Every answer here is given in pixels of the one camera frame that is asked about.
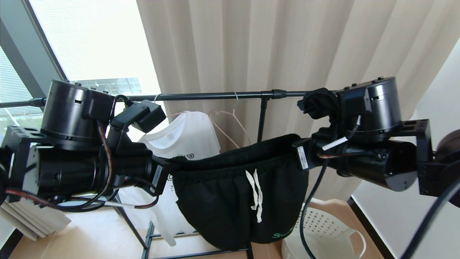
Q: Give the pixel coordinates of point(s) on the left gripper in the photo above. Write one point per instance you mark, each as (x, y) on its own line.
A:
(72, 172)

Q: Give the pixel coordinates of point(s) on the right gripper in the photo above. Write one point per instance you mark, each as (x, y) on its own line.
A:
(377, 162)

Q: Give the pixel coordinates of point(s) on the pink clothes hanger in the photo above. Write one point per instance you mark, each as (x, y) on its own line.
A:
(157, 99)
(230, 135)

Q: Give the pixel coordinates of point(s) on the white printed t-shirt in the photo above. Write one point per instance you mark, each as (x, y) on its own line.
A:
(187, 133)

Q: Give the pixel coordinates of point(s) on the black garment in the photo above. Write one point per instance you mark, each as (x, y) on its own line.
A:
(215, 201)

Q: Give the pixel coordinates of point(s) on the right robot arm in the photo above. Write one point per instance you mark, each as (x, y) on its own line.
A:
(377, 108)

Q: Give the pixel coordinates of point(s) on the white laundry basket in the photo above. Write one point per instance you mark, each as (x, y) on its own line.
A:
(323, 230)

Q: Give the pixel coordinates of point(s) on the black clothes rack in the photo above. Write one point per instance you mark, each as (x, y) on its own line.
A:
(215, 96)

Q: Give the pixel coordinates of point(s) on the beige curtain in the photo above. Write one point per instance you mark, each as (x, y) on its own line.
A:
(269, 43)
(32, 223)

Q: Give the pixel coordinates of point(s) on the window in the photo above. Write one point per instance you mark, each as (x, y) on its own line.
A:
(90, 36)

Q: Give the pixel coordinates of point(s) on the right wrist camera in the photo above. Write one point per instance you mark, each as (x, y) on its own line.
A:
(318, 104)

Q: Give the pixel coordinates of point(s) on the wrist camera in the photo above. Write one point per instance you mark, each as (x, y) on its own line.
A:
(147, 115)
(318, 104)

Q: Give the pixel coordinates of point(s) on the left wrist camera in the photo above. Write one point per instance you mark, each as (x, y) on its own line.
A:
(147, 115)

